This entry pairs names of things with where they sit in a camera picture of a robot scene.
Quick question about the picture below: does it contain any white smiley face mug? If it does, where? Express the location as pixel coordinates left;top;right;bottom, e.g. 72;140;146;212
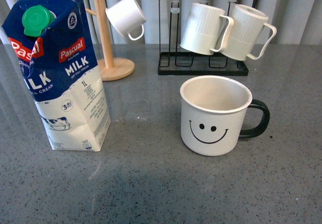
180;76;270;157

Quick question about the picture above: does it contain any left ribbed cream mug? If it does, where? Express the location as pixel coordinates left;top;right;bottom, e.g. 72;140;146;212
180;3;234;55

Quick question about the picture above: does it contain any black wire mug rack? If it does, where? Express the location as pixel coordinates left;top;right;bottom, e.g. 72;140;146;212
157;0;258;76

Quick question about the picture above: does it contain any blue white milk carton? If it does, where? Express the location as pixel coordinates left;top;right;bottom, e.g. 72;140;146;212
2;0;110;152

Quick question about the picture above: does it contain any wooden mug tree stand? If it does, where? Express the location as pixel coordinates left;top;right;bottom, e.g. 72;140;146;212
87;0;135;82

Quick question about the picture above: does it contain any ribbed cream mug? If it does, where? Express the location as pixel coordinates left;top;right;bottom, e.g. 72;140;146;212
180;3;234;55
220;4;277;61

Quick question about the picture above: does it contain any right ribbed cream mug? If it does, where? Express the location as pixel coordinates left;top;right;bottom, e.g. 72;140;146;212
220;4;277;61

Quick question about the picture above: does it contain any small white hanging mug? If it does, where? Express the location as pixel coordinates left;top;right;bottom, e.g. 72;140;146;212
105;0;146;41

